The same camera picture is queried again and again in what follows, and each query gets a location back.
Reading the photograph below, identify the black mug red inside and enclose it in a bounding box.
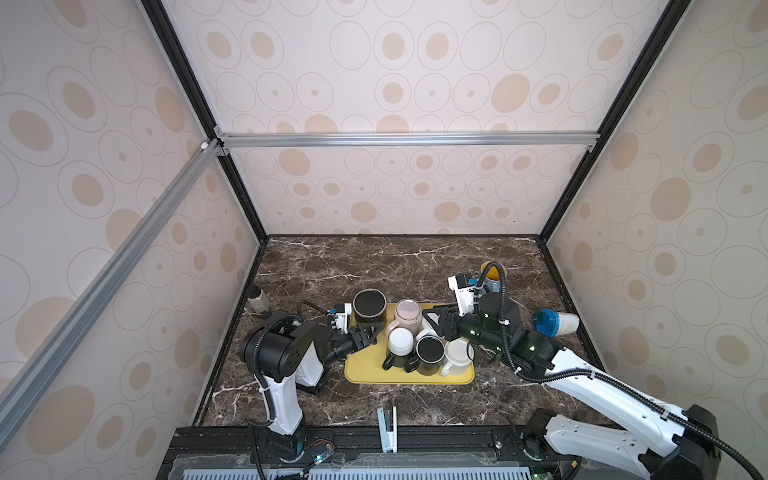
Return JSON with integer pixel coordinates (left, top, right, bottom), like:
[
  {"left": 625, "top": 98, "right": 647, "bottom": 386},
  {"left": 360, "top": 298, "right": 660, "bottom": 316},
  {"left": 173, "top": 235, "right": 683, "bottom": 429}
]
[{"left": 404, "top": 335, "right": 445, "bottom": 376}]

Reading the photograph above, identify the blue butterfly mug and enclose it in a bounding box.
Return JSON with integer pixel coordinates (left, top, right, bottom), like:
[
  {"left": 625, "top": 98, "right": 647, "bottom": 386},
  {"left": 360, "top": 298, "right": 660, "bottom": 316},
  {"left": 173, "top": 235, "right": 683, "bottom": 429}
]
[{"left": 478, "top": 261, "right": 507, "bottom": 295}]

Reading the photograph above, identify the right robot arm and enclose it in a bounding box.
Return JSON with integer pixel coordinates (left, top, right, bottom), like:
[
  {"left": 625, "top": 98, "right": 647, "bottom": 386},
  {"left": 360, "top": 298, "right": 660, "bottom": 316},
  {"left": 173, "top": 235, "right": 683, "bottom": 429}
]
[{"left": 422, "top": 261, "right": 762, "bottom": 479}]

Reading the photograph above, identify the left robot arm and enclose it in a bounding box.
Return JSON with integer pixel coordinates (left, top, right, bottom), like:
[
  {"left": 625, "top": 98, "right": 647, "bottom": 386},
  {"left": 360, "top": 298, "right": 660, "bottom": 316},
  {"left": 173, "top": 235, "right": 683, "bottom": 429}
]
[{"left": 238, "top": 311, "right": 384, "bottom": 461}]

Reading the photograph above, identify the white ribbed mug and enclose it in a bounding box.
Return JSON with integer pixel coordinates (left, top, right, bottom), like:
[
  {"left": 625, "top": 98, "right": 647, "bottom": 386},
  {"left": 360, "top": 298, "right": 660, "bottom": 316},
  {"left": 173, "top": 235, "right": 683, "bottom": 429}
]
[{"left": 415, "top": 319, "right": 441, "bottom": 343}]

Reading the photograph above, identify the white cream mug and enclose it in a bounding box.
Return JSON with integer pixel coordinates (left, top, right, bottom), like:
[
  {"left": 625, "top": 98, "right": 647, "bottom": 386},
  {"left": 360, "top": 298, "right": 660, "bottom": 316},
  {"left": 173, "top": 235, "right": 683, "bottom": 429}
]
[{"left": 440, "top": 338, "right": 474, "bottom": 377}]

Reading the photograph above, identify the white bottom dark mug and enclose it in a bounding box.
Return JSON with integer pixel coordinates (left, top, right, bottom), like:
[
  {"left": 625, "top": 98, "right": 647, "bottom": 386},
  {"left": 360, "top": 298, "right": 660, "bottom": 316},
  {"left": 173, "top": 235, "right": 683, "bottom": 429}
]
[{"left": 382, "top": 327, "right": 414, "bottom": 371}]

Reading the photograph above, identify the pink mug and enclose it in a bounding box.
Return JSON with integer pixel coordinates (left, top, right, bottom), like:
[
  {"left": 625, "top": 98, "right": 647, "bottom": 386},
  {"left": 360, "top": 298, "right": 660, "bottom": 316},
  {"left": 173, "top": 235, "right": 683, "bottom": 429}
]
[{"left": 385, "top": 299, "right": 423, "bottom": 338}]

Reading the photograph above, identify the yellow plastic tray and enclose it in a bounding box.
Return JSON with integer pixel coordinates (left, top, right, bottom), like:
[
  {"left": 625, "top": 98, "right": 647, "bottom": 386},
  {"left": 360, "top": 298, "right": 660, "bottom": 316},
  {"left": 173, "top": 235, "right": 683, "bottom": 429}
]
[{"left": 345, "top": 303, "right": 475, "bottom": 385}]

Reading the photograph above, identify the white cup blue lid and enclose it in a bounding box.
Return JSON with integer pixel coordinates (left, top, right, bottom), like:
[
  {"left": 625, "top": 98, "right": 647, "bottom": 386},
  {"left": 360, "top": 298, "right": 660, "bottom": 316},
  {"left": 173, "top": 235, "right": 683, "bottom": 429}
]
[{"left": 532, "top": 309, "right": 581, "bottom": 338}]

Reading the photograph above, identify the small bottle black cap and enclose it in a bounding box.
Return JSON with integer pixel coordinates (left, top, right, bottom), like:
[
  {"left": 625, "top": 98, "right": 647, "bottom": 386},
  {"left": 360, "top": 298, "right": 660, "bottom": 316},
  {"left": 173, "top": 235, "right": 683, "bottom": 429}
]
[{"left": 246, "top": 284, "right": 270, "bottom": 315}]

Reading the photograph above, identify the horizontal aluminium bar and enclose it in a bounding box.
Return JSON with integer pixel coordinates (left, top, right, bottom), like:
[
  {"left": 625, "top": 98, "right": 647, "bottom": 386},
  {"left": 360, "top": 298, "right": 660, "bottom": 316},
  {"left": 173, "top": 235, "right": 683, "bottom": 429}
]
[{"left": 202, "top": 130, "right": 600, "bottom": 153}]

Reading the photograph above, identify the diagonal aluminium bar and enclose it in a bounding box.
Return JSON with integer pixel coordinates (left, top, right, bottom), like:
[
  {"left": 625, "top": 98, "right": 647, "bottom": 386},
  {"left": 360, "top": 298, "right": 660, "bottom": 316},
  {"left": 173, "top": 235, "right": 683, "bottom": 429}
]
[{"left": 1, "top": 138, "right": 223, "bottom": 449}]

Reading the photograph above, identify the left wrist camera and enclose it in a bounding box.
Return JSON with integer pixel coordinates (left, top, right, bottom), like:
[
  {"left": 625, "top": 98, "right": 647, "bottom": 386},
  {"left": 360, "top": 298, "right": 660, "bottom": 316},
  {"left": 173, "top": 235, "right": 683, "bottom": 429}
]
[{"left": 328, "top": 303, "right": 352, "bottom": 334}]

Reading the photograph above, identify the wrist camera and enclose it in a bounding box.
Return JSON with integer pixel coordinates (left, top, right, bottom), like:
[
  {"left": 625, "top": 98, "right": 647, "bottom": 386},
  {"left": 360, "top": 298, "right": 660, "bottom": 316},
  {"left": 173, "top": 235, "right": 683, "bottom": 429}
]
[
  {"left": 328, "top": 303, "right": 352, "bottom": 334},
  {"left": 448, "top": 272, "right": 478, "bottom": 316}
]

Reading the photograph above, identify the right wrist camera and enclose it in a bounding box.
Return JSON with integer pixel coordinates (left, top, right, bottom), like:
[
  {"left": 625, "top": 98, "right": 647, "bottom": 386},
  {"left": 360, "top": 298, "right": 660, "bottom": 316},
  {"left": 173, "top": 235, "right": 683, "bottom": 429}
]
[{"left": 448, "top": 272, "right": 478, "bottom": 316}]

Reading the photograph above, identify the white clip on rail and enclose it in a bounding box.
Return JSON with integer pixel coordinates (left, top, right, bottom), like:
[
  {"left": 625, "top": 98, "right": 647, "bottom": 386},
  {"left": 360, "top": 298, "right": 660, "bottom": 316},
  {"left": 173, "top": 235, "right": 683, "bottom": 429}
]
[{"left": 377, "top": 406, "right": 398, "bottom": 453}]

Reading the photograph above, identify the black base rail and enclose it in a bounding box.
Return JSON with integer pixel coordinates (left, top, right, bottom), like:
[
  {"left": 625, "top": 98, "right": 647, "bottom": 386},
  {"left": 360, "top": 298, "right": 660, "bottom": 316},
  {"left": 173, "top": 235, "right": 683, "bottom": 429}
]
[{"left": 155, "top": 423, "right": 661, "bottom": 480}]

